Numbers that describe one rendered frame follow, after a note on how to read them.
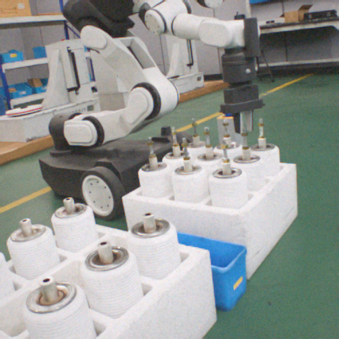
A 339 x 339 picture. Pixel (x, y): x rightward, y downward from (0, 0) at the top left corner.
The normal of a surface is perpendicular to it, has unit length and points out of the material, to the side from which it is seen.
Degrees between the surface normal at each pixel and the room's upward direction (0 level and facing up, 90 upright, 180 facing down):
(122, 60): 113
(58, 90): 90
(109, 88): 90
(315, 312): 0
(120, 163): 45
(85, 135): 90
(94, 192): 90
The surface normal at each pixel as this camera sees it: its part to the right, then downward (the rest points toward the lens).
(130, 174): 0.80, 0.07
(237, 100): 0.37, 0.24
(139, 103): -0.58, 0.33
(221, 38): -0.77, 0.29
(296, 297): -0.14, -0.94
